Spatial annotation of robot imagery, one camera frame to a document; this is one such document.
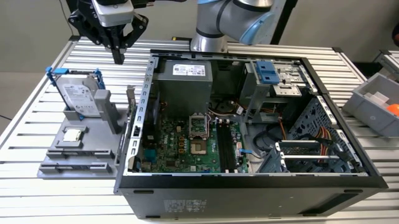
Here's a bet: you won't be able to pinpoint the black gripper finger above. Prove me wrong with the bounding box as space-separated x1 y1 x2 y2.
69 10 121 65
119 14 150 65

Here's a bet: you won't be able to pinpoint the black RAM slot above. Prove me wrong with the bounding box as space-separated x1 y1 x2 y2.
221 119 231 173
218 119 227 173
225 119 235 173

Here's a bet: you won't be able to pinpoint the blue disk carrier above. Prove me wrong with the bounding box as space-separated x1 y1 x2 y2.
46 67 106 121

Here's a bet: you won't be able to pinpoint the silver hard disk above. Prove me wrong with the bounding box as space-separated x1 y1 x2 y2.
55 75 103 118

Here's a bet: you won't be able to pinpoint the graphics card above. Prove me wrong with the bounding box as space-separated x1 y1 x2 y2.
126 84 139 133

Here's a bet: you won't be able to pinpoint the grey power supply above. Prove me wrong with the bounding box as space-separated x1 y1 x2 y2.
153 59 215 119

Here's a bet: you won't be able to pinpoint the silver CPU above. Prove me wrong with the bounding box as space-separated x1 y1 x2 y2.
62 128 83 142

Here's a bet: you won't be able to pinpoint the blue plastic drive latch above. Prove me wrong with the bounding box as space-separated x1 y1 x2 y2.
255 60 279 85

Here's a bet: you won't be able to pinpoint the grey parts rack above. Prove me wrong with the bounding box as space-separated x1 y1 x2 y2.
38 90 133 180

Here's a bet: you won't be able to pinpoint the metal socket cover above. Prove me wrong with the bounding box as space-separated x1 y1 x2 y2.
189 112 210 139

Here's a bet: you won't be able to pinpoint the CPU socket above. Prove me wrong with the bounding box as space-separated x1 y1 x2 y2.
190 139 210 156

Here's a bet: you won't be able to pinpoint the blue expansion slot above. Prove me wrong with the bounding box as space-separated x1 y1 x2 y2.
143 150 158 163

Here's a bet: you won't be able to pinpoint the green motherboard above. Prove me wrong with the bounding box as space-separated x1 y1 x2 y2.
139 115 250 174

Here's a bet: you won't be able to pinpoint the metal disk bay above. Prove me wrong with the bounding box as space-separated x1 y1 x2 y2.
258 139 343 174

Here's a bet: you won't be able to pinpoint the black PC case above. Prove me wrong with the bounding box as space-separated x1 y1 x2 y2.
113 49 390 220

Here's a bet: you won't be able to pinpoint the white block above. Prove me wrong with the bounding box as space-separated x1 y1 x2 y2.
363 92 391 105

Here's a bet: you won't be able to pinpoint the grey plastic bin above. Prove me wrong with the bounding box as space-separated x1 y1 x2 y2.
342 72 399 141

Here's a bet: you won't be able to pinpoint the coiled wire bundle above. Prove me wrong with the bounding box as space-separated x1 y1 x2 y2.
209 99 247 117

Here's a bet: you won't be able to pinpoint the black metal frame post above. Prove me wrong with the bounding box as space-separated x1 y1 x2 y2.
270 0 299 45

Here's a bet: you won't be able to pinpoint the orange wire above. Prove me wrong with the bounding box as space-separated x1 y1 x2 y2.
278 117 287 141

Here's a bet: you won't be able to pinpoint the red yellow power wires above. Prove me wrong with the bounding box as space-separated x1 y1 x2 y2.
317 127 334 156

